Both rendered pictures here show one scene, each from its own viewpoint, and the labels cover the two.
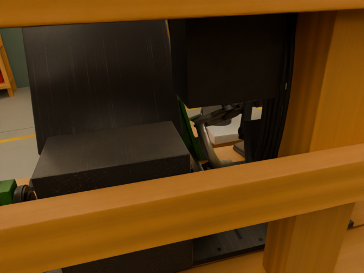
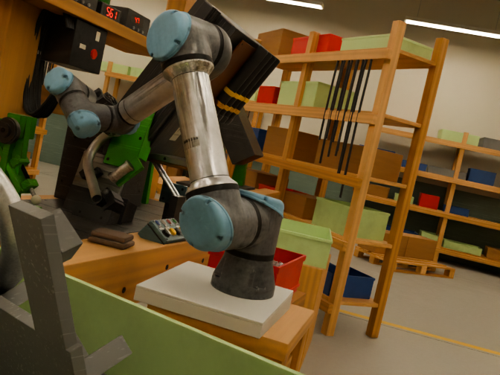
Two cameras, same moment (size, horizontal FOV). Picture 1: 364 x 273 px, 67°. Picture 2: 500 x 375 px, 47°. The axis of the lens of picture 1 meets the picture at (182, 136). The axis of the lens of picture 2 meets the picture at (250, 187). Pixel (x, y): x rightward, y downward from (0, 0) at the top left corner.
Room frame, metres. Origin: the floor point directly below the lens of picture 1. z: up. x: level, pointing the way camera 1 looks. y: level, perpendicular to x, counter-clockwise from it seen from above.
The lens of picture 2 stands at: (2.12, -1.36, 1.22)
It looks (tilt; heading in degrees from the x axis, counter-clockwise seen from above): 4 degrees down; 122
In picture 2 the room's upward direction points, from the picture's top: 12 degrees clockwise
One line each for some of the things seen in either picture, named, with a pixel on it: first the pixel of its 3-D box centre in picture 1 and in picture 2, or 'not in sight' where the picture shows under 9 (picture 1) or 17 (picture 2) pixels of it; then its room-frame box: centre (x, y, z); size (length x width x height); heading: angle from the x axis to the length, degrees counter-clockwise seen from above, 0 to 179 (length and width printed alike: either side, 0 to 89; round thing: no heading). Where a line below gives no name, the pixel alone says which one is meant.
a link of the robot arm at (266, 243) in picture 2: not in sight; (254, 219); (1.43, -0.22, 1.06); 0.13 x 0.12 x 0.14; 87
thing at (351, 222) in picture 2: not in sight; (302, 161); (-0.33, 3.27, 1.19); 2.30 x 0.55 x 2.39; 151
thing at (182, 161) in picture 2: not in sight; (163, 158); (0.77, 0.18, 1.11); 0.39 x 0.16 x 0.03; 13
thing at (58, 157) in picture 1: (124, 204); (108, 157); (0.54, 0.15, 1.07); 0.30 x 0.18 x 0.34; 103
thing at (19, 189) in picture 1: (26, 201); not in sight; (0.50, 0.36, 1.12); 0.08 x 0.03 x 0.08; 13
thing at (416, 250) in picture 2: not in sight; (406, 251); (-0.27, 6.87, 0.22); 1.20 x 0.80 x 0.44; 61
